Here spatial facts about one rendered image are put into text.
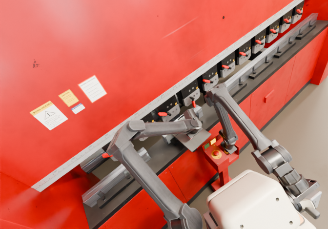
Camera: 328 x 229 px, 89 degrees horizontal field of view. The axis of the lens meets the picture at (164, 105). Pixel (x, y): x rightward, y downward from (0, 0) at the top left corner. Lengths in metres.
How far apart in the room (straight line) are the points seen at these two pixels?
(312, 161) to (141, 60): 2.01
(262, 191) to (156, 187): 0.32
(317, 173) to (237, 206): 1.78
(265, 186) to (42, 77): 0.85
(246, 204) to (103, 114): 0.71
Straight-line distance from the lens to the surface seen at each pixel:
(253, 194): 0.59
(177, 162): 1.34
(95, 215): 1.36
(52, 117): 0.88
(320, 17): 2.83
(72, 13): 0.79
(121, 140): 0.60
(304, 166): 2.30
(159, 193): 0.64
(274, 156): 0.79
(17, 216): 0.95
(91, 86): 0.85
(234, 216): 0.57
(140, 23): 0.88
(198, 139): 1.15
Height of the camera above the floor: 1.94
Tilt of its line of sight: 40 degrees down
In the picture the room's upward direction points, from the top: 22 degrees counter-clockwise
